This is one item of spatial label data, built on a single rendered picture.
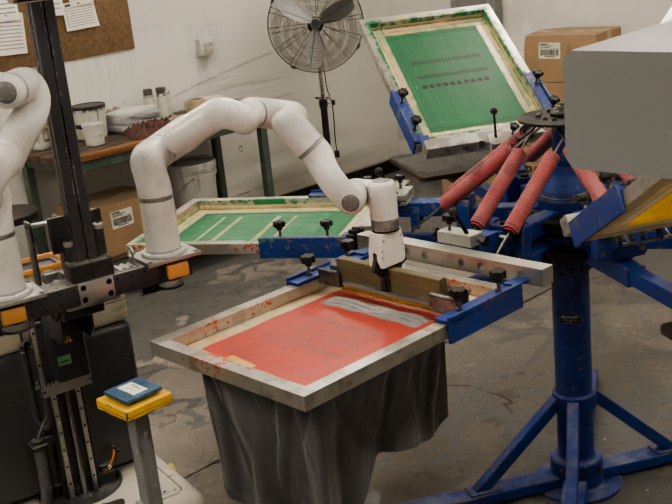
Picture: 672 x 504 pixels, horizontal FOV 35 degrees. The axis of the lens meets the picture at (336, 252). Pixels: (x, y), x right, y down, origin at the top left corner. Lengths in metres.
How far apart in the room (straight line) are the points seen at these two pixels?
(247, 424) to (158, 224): 0.60
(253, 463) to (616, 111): 2.62
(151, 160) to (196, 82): 4.30
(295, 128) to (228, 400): 0.72
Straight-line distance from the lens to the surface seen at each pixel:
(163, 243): 2.92
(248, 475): 2.82
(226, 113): 2.77
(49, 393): 3.41
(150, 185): 2.88
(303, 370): 2.54
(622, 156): 0.16
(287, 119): 2.76
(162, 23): 6.98
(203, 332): 2.81
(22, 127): 2.67
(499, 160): 3.42
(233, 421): 2.77
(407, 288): 2.83
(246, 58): 7.40
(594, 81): 0.16
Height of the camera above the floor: 1.97
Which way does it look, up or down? 17 degrees down
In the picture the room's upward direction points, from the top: 6 degrees counter-clockwise
